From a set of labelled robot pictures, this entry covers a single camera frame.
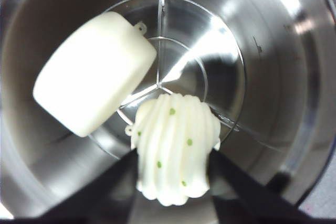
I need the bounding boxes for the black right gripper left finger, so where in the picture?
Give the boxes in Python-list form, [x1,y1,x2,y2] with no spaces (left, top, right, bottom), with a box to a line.
[39,150,142,224]

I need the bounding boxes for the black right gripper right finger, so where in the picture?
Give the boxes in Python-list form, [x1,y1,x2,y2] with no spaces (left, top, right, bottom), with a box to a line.
[207,150,314,221]

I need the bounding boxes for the smooth white steamed bun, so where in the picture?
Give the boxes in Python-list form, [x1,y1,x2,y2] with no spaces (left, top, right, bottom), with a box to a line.
[33,11,158,138]

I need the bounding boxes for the twisted white bun green specks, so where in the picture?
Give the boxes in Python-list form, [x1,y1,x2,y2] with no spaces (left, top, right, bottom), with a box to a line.
[124,93,222,208]

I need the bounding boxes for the mint green pot with handle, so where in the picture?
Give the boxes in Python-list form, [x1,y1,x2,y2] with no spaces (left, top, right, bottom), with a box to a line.
[0,0,336,224]

